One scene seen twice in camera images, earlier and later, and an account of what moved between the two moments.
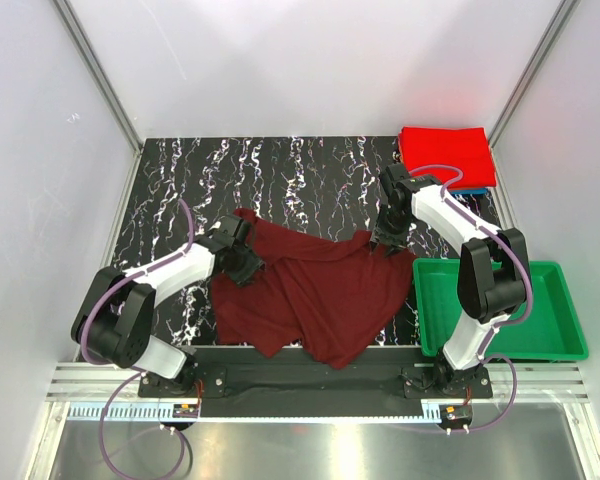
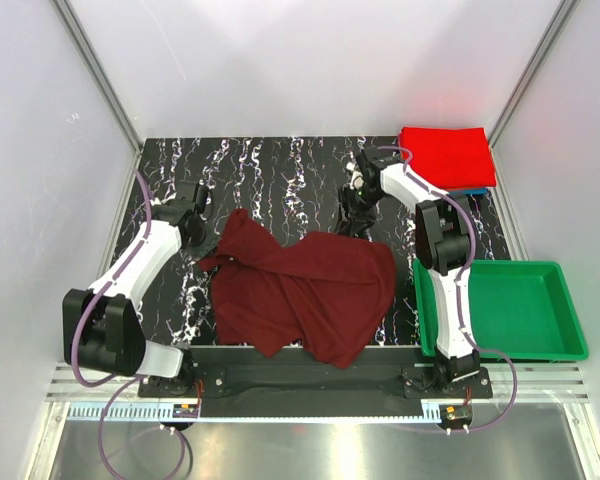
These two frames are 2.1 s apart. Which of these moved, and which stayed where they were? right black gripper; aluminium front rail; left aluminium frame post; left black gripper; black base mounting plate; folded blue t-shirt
Moved: left black gripper; right black gripper
Stayed: folded blue t-shirt; aluminium front rail; black base mounting plate; left aluminium frame post
